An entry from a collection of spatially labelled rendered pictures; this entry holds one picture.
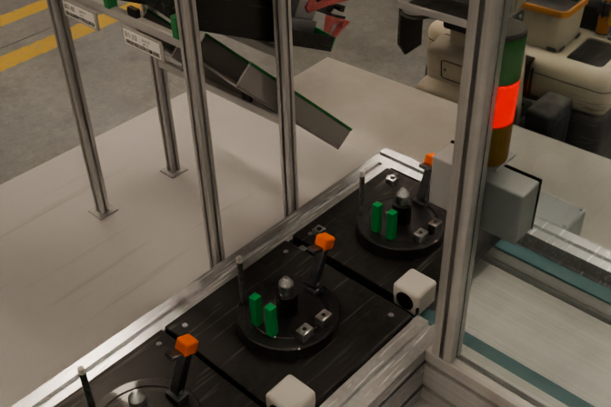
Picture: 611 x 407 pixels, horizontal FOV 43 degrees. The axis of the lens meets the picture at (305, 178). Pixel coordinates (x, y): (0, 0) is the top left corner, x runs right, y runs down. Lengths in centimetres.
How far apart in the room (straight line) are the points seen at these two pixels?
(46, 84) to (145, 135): 218
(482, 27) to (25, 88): 322
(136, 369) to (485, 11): 62
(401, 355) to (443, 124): 75
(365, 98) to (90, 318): 82
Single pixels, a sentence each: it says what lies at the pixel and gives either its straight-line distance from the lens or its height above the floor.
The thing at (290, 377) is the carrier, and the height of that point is 99.
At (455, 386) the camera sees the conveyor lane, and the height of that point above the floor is 93.
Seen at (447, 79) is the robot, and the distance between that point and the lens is 195.
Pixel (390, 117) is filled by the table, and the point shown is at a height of 86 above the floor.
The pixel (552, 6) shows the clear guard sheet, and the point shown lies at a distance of 74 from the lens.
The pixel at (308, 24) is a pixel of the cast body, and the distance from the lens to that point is 126.
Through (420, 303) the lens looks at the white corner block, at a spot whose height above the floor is 98.
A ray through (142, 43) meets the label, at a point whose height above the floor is 128.
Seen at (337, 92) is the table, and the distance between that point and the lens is 180.
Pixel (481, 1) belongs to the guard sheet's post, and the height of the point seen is 146.
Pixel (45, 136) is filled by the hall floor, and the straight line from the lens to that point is 344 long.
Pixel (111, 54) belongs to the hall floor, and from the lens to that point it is 402.
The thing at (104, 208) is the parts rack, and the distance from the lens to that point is 148.
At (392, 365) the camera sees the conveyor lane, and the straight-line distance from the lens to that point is 104.
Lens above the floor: 176
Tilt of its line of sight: 36 degrees down
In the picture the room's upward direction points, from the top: 2 degrees counter-clockwise
